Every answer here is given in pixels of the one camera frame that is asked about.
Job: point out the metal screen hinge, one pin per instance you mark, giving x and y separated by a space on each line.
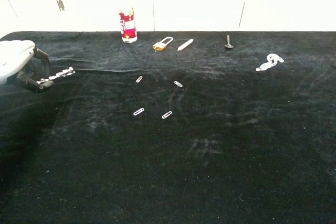
60 4

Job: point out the woven folding screen panel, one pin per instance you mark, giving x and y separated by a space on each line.
199 6
294 6

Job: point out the small black spoon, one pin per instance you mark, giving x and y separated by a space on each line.
229 45

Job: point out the red labelled drink bottle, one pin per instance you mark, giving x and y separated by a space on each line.
129 31

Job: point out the white pen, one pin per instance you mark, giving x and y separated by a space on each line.
185 45

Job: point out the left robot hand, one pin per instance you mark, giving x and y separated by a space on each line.
13 56

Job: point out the brass padlock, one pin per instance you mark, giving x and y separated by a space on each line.
159 46

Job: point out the black velvet table cloth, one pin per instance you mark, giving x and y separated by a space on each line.
183 155

